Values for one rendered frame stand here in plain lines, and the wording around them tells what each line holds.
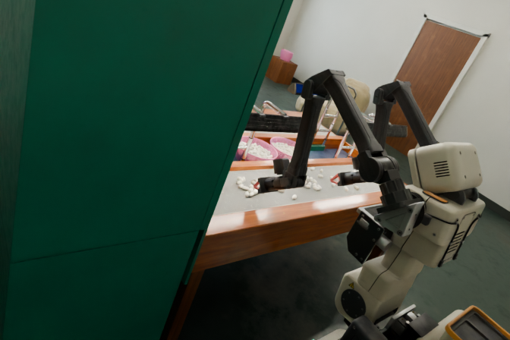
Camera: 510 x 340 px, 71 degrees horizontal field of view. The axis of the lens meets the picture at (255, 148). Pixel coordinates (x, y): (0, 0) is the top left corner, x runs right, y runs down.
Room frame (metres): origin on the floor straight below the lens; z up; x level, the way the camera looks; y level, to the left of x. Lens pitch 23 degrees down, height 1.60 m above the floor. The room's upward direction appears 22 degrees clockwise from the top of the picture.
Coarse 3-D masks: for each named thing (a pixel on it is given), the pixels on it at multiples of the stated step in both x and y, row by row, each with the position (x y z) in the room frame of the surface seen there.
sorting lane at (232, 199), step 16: (240, 176) 1.60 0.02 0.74; (256, 176) 1.67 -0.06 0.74; (272, 176) 1.74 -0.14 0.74; (224, 192) 1.40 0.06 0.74; (240, 192) 1.46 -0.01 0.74; (272, 192) 1.57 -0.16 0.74; (288, 192) 1.64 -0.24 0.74; (304, 192) 1.70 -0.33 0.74; (320, 192) 1.77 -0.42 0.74; (336, 192) 1.85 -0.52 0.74; (352, 192) 1.93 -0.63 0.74; (368, 192) 2.02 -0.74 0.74; (224, 208) 1.29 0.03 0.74; (240, 208) 1.33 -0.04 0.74; (256, 208) 1.38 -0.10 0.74
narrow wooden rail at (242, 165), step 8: (312, 160) 2.11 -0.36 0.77; (320, 160) 2.16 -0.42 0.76; (328, 160) 2.21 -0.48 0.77; (336, 160) 2.27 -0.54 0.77; (344, 160) 2.33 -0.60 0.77; (232, 168) 1.62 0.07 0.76; (240, 168) 1.65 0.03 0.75; (248, 168) 1.70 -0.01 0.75; (256, 168) 1.73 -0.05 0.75; (264, 168) 1.78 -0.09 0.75; (272, 168) 1.82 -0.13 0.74
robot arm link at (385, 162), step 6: (378, 156) 1.07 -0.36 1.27; (384, 156) 1.08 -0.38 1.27; (384, 162) 1.03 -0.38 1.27; (390, 162) 1.05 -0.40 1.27; (384, 168) 1.01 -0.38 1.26; (390, 168) 1.03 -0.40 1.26; (384, 174) 1.00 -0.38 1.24; (390, 174) 1.00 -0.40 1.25; (396, 174) 1.02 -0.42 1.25; (384, 180) 1.00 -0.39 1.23; (390, 180) 0.98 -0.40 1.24
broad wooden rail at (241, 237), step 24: (216, 216) 1.17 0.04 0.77; (240, 216) 1.23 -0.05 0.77; (264, 216) 1.30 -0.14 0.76; (288, 216) 1.37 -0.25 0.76; (312, 216) 1.46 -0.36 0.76; (336, 216) 1.61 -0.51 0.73; (216, 240) 1.08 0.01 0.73; (240, 240) 1.17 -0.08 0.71; (264, 240) 1.27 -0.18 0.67; (288, 240) 1.39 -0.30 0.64; (312, 240) 1.53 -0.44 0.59; (216, 264) 1.12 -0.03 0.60
